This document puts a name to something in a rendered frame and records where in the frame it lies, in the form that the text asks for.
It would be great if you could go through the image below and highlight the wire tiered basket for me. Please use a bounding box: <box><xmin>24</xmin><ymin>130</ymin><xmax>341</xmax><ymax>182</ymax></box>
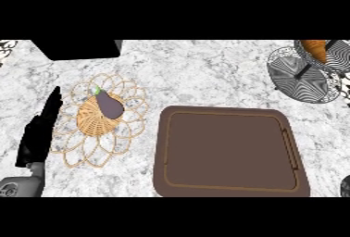
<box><xmin>266</xmin><ymin>39</ymin><xmax>350</xmax><ymax>105</ymax></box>

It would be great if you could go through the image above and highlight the purple eggplant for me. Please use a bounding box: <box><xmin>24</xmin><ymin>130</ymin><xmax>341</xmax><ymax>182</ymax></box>
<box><xmin>93</xmin><ymin>86</ymin><xmax>126</xmax><ymax>120</ymax></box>

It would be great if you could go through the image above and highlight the brown rectangular tray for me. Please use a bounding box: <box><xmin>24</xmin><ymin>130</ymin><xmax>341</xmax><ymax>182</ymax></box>
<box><xmin>152</xmin><ymin>105</ymin><xmax>312</xmax><ymax>198</ymax></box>

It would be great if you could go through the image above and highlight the black ornate wire object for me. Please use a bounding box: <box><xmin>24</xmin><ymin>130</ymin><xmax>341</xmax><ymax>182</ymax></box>
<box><xmin>0</xmin><ymin>39</ymin><xmax>20</xmax><ymax>69</ymax></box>

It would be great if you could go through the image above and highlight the wicker flower-shaped placemat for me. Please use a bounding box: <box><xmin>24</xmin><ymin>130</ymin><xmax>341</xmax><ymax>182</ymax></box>
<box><xmin>49</xmin><ymin>72</ymin><xmax>151</xmax><ymax>169</ymax></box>

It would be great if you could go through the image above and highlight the golden brown croissant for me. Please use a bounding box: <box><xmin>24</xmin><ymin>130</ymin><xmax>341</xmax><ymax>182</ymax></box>
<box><xmin>300</xmin><ymin>39</ymin><xmax>328</xmax><ymax>65</ymax></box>

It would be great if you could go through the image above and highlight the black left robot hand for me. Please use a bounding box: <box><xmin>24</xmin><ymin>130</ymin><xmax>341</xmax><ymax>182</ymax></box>
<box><xmin>14</xmin><ymin>85</ymin><xmax>64</xmax><ymax>168</ymax></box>

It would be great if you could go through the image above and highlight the black appliance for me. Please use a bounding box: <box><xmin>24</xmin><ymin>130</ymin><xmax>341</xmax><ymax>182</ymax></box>
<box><xmin>30</xmin><ymin>39</ymin><xmax>124</xmax><ymax>62</ymax></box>

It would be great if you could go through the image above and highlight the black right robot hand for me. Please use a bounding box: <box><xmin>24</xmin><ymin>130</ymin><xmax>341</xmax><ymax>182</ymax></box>
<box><xmin>340</xmin><ymin>175</ymin><xmax>350</xmax><ymax>198</ymax></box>

